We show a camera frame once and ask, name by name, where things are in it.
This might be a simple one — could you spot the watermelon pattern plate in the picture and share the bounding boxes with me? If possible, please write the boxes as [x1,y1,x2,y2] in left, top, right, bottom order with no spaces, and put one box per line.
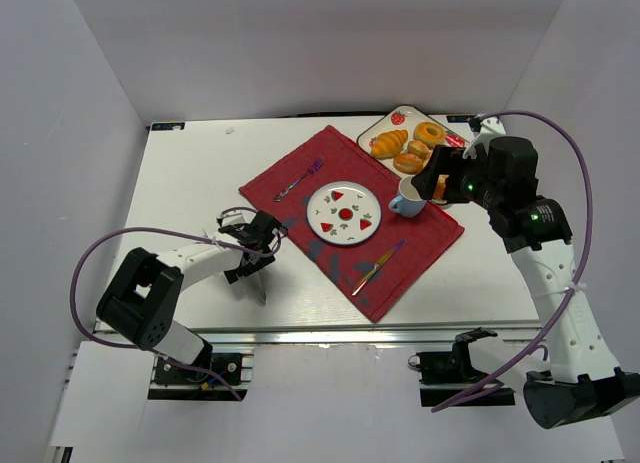
[306,181,382,246]

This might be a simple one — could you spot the metal serving tongs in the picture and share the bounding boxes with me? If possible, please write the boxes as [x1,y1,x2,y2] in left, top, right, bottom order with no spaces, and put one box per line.
[250,258,267,305]

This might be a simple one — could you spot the strawberry pattern tray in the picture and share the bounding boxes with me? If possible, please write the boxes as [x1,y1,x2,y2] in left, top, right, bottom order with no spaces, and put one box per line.
[356,105,473,177]

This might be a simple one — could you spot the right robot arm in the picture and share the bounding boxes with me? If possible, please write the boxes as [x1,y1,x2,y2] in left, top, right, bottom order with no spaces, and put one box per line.
[411,113,639,429]

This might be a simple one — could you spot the light blue mug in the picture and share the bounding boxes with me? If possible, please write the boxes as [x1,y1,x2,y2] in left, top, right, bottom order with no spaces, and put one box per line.
[388,176,427,218]

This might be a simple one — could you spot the iridescent table knife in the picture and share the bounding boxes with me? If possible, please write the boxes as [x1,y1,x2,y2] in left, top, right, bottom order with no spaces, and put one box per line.
[352,240,406,296]

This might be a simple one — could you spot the red cloth placemat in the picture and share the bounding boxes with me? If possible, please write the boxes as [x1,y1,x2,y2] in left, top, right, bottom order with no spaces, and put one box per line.
[239,126,464,323]

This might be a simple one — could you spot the aluminium table rail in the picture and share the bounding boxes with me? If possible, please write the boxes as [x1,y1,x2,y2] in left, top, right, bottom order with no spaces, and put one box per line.
[194,320,540,346]

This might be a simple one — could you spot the right table logo sticker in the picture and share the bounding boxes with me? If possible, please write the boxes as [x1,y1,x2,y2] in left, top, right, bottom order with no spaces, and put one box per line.
[446,114,474,124]

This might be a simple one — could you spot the croissant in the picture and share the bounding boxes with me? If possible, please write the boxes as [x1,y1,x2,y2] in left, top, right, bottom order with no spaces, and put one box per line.
[370,130,408,159]

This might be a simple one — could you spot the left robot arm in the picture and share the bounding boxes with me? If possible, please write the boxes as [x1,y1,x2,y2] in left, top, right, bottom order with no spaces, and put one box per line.
[96,211,287,381]

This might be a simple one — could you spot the large sesame flower bread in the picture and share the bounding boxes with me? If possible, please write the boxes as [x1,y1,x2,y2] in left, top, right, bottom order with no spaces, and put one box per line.
[432,175,448,204]

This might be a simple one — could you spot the iridescent fork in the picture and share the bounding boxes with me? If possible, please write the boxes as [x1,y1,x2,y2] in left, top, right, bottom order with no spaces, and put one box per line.
[273,157,324,202]

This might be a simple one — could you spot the small round bun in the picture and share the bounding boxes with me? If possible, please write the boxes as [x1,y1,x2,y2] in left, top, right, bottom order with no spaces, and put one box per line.
[407,140,432,160]

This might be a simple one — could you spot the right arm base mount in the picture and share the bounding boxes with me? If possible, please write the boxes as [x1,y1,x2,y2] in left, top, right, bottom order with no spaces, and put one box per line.
[407,328,497,408]

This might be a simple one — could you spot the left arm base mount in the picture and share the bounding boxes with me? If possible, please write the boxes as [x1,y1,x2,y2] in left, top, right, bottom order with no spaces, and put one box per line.
[147,350,254,402]

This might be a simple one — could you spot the table logo sticker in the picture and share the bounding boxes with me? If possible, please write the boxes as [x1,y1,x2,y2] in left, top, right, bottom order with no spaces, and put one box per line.
[446,114,474,124]
[150,122,185,131]

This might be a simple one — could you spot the left table logo sticker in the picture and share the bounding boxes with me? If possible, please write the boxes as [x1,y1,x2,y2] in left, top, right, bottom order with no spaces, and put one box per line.
[150,122,185,131]

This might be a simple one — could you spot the sugared cream bun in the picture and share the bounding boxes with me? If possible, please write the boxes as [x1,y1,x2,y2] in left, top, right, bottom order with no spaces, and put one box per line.
[393,152,424,175]

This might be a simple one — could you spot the glazed ring donut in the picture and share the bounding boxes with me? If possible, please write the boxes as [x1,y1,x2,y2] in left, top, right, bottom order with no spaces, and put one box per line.
[413,121,446,149]

